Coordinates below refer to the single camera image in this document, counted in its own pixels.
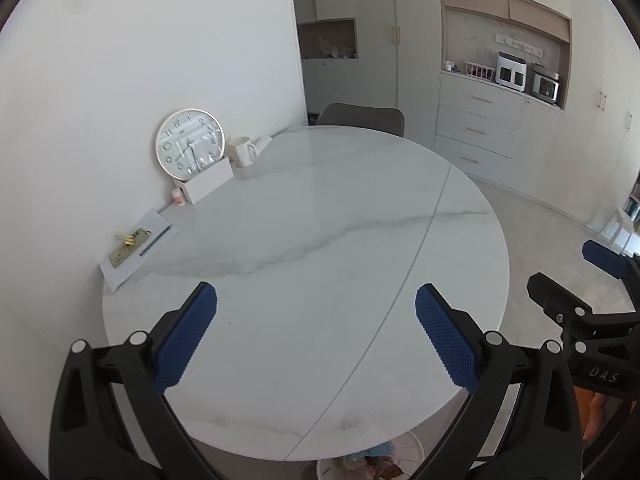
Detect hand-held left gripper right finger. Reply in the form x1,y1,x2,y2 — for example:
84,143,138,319
415,283,586,480

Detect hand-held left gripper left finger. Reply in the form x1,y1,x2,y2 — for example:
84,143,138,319
49,281,221,480

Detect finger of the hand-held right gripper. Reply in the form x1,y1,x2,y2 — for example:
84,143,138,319
527,272,640,357
582,240,640,311

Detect white slotted bin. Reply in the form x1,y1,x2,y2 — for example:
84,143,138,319
316,447,426,480

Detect person's right hand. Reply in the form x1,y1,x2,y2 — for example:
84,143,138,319
582,390,610,443

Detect white plastic stool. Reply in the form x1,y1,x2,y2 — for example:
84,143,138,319
597,210,636,256

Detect wooden bookshelf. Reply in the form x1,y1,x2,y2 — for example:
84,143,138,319
622,175,640,233

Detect white paper sheet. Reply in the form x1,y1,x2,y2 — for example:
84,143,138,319
99,210,181,293

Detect dark pen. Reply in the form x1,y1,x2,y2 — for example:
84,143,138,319
140,226,172,257

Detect olive flat case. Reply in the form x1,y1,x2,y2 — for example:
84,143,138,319
110,229,153,267

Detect white rectangular box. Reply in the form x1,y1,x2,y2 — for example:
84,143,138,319
181,156,235,205

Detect white cabinet drawer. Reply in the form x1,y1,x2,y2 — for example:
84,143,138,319
438,72,527,131
435,105,524,160
433,135,516,176

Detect silver toaster oven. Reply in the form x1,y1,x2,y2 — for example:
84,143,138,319
530,64,562,105

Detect white mug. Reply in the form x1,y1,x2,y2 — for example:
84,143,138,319
228,136,258,167

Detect white kitchen appliance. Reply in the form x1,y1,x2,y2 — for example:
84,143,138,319
496,51,528,92

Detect grey chair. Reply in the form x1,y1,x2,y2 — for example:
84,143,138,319
317,102,405,138

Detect round white wall clock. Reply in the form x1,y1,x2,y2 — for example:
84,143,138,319
153,109,226,179

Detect white wire basket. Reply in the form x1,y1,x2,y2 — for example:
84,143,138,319
464,60,496,82

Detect white wall power strip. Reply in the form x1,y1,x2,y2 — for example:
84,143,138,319
495,32,545,58

